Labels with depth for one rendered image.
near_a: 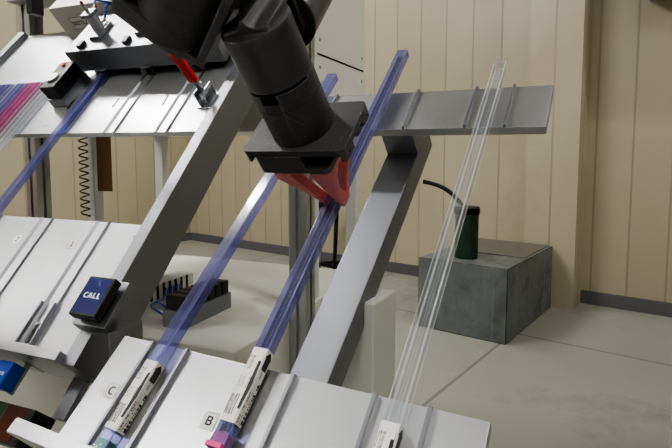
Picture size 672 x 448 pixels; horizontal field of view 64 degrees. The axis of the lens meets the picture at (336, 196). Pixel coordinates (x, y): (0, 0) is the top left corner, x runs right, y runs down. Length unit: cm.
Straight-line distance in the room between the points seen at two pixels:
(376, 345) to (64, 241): 49
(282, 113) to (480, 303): 246
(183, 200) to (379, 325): 37
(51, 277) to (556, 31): 314
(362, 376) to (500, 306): 226
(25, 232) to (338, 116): 58
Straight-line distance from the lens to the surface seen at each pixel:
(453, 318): 292
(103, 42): 112
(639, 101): 360
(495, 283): 278
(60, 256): 83
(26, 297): 83
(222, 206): 545
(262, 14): 43
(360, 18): 148
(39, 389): 131
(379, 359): 57
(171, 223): 78
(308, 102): 44
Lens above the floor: 96
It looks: 5 degrees down
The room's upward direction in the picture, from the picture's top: straight up
